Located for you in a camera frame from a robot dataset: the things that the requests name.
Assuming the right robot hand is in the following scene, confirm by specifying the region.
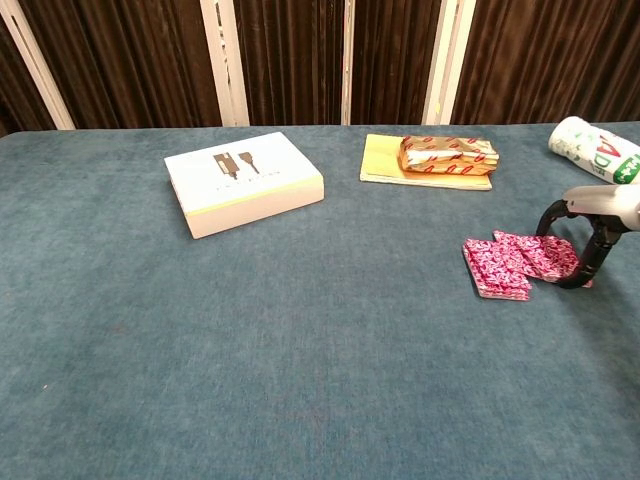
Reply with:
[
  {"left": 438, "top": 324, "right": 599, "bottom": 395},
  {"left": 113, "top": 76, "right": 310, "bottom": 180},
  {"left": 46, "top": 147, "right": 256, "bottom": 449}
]
[{"left": 535, "top": 183, "right": 640, "bottom": 291}]

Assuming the pink patterned packet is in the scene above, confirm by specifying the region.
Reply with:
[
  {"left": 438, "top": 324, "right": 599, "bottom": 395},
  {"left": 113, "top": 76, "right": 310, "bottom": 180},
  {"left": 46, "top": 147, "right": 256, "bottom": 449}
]
[{"left": 492, "top": 229, "right": 595, "bottom": 290}]

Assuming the pink patterned card stack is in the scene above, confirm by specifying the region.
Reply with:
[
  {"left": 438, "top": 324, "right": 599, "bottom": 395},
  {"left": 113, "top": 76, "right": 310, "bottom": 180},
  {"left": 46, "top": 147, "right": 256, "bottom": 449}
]
[{"left": 462, "top": 237, "right": 533, "bottom": 303}]

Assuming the gold red package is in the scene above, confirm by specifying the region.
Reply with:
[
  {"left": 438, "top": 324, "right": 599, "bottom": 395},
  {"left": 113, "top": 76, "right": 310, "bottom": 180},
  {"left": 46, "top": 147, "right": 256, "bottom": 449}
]
[{"left": 397, "top": 135, "right": 501, "bottom": 176}]

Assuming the white green printed bottle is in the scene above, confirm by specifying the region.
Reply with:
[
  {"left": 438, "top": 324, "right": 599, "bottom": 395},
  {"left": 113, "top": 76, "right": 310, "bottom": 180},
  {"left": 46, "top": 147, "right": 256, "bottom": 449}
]
[{"left": 547, "top": 116, "right": 640, "bottom": 186}]

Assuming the brown pleated curtain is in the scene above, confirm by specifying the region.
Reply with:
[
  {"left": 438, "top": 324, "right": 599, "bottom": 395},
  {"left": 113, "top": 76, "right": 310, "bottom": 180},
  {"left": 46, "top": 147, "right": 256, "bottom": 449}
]
[
  {"left": 233, "top": 0, "right": 347, "bottom": 127},
  {"left": 349, "top": 0, "right": 443, "bottom": 126},
  {"left": 451, "top": 0, "right": 640, "bottom": 126},
  {"left": 18, "top": 0, "right": 224, "bottom": 130},
  {"left": 0, "top": 18, "right": 56, "bottom": 138}
]

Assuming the yellow paper pad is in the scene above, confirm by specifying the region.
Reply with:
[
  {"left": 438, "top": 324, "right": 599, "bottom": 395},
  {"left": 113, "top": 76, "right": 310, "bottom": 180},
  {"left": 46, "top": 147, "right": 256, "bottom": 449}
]
[{"left": 359, "top": 132, "right": 494, "bottom": 192}]

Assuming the white box with brown print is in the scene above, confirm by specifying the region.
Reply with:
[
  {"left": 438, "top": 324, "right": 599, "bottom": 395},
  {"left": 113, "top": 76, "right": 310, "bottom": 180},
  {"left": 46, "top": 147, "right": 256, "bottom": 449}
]
[{"left": 163, "top": 131, "right": 326, "bottom": 240}]

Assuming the thin white frame post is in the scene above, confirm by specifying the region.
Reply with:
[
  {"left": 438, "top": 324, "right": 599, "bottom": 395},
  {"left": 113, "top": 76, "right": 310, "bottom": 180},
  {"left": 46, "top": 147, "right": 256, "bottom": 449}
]
[{"left": 340, "top": 0, "right": 355, "bottom": 126}]

